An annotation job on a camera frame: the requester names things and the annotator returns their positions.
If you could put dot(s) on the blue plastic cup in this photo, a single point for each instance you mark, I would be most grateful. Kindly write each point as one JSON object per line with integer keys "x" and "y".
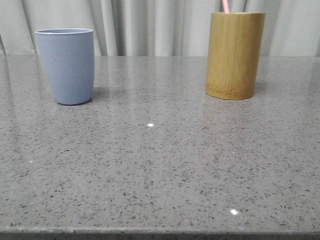
{"x": 69, "y": 62}

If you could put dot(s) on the pink chopstick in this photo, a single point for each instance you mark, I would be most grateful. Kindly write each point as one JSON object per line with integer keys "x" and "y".
{"x": 225, "y": 5}

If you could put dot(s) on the bamboo cylinder holder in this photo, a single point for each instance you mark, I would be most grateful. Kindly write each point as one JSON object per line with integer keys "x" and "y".
{"x": 233, "y": 54}

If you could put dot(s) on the grey-white curtain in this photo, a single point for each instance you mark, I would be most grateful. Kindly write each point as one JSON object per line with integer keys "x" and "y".
{"x": 158, "y": 27}

